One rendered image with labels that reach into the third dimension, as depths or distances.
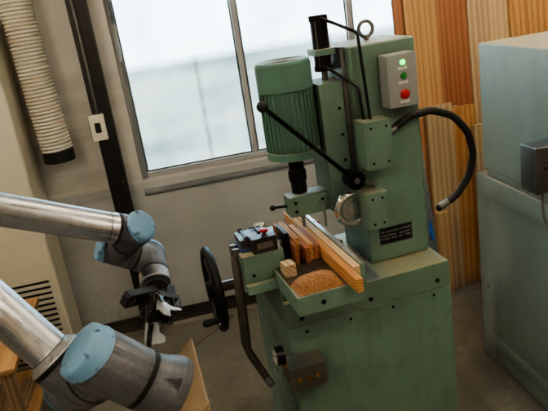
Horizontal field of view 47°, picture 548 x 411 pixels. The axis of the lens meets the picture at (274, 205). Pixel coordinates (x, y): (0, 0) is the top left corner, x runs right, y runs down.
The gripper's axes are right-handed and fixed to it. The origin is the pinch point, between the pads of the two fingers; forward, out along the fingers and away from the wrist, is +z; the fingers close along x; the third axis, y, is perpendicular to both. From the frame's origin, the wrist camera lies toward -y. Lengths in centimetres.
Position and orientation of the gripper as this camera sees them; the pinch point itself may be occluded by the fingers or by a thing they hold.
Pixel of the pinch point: (156, 335)
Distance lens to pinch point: 173.3
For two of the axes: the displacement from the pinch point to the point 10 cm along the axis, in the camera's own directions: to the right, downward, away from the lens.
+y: 8.6, 2.2, 4.6
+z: 2.6, 5.9, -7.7
